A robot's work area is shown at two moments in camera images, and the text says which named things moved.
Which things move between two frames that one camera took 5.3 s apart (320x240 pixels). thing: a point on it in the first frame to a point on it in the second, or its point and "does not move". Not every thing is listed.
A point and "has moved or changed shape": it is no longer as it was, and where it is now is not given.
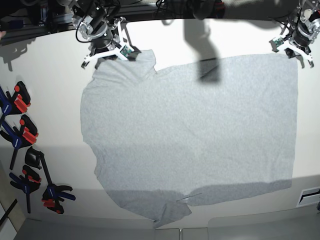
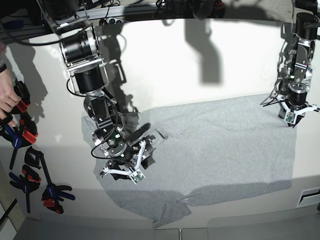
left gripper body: x=105 y=37 to x=128 y=154
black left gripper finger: x=133 y=55 to x=145 y=157
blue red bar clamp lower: x=29 y=182 does not move
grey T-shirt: x=164 y=141 has moved or changed shape
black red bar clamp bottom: x=52 y=194 does not move
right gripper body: x=297 y=37 to x=292 y=109
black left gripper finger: x=84 y=63 to x=117 y=174
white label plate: x=309 y=196 does not move
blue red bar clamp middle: x=27 y=135 does not move
